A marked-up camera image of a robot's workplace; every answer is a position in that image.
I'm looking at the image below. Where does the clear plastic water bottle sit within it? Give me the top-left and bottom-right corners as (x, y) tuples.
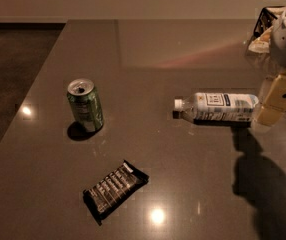
(174, 92), (259, 122)

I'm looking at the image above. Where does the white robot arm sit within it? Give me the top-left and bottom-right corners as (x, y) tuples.
(254, 8), (286, 127)

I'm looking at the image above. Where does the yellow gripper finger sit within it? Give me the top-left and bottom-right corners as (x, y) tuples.
(254, 71), (286, 127)

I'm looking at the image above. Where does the black wire basket with items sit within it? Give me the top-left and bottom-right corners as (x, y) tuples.
(248, 6), (286, 54)

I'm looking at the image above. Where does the black snack bar wrapper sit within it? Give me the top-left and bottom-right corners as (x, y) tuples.
(83, 160), (149, 225)

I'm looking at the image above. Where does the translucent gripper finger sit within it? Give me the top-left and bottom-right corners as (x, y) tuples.
(258, 76), (274, 100)

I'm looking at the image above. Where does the green soda can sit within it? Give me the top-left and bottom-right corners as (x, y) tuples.
(67, 78), (104, 132)

